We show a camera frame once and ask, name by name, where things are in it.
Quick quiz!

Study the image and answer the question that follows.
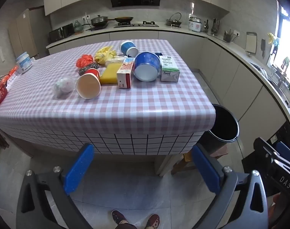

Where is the red paper cup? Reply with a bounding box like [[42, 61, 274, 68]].
[[75, 68, 101, 100]]

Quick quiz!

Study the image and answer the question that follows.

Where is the white tiled kitchen island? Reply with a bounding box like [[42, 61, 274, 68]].
[[0, 39, 215, 177]]

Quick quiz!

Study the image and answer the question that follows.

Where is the dark trouser leg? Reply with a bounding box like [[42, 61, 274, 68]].
[[115, 222, 137, 229]]

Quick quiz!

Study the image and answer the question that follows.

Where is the blue paper bowl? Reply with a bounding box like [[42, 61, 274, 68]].
[[134, 52, 161, 82]]

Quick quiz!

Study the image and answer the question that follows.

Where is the orange red bag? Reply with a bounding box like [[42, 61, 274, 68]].
[[7, 65, 19, 79]]

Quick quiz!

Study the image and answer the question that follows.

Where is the white rice cooker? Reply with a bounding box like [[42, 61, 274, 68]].
[[188, 14, 202, 32]]

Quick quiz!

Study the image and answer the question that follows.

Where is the black plastic bucket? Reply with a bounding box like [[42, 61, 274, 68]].
[[200, 104, 240, 158]]

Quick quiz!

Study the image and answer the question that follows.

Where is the red and white carton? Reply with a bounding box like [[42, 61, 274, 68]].
[[117, 57, 136, 89]]

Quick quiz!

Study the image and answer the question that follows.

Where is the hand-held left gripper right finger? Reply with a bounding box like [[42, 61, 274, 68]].
[[191, 144, 269, 229]]

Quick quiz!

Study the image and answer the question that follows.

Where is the black microwave oven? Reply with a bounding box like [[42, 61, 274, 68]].
[[49, 23, 74, 42]]

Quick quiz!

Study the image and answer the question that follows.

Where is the blue paper cup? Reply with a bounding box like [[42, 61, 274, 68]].
[[119, 40, 139, 57]]

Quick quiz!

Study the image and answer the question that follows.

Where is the grey cutting board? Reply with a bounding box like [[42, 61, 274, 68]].
[[245, 32, 257, 53]]

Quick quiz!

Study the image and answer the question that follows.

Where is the yellow cloth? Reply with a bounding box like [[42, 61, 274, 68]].
[[95, 46, 118, 65]]

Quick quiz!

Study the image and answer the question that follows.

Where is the beige refrigerator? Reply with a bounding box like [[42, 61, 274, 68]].
[[9, 8, 39, 59]]

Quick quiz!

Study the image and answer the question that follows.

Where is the wooden stool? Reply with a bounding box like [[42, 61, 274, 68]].
[[171, 145, 229, 174]]

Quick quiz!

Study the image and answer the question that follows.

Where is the pink checked tablecloth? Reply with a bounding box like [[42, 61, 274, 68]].
[[0, 39, 215, 136]]

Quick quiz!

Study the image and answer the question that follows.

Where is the black induction cooker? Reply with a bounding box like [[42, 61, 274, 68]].
[[85, 25, 112, 31]]

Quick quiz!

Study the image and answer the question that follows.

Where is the metal pot with arched handle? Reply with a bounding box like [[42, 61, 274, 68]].
[[166, 13, 183, 27]]

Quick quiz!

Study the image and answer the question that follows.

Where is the yellow sponge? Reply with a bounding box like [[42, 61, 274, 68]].
[[99, 64, 123, 85]]

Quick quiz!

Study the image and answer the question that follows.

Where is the kitchen sink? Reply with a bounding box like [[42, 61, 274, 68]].
[[250, 62, 290, 108]]

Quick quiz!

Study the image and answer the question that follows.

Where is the black wok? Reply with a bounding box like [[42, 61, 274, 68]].
[[115, 17, 134, 24]]

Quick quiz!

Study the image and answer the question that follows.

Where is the black gas stove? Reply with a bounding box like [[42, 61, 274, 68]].
[[114, 23, 160, 28]]

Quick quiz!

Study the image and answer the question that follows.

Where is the window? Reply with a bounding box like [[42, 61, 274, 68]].
[[278, 5, 290, 58]]

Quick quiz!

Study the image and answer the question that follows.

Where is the black pan with glass lid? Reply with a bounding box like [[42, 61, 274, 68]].
[[91, 15, 115, 27]]

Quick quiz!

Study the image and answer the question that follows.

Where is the green and white milk carton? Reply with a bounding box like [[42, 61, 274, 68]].
[[158, 55, 180, 82]]

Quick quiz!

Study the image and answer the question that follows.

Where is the white jar with blue label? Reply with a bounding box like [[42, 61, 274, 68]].
[[15, 52, 33, 74]]

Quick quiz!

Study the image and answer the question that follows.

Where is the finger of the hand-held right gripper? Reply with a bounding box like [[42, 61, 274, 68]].
[[253, 137, 279, 163], [276, 141, 290, 163]]

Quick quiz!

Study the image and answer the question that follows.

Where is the black built-in dishwasher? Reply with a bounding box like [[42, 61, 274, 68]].
[[241, 120, 290, 172]]

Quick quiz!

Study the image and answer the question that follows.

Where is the steel wool scrubber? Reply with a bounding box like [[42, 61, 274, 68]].
[[78, 62, 99, 75]]

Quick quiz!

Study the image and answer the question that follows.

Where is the clear plastic bag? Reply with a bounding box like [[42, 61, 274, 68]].
[[54, 75, 74, 98]]

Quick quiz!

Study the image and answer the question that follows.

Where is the person's right hand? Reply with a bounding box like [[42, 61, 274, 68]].
[[269, 194, 286, 229]]

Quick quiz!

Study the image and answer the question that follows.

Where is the dark red patterned shoe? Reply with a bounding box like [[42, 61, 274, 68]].
[[146, 213, 160, 229], [112, 210, 127, 225]]

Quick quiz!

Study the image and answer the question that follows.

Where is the orange plastic bag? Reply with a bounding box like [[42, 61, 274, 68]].
[[76, 54, 95, 68]]

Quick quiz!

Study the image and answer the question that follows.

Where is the metal utensil holder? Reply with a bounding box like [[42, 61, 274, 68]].
[[211, 18, 220, 36]]

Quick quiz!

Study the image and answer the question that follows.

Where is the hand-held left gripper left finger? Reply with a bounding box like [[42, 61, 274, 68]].
[[16, 143, 95, 229]]

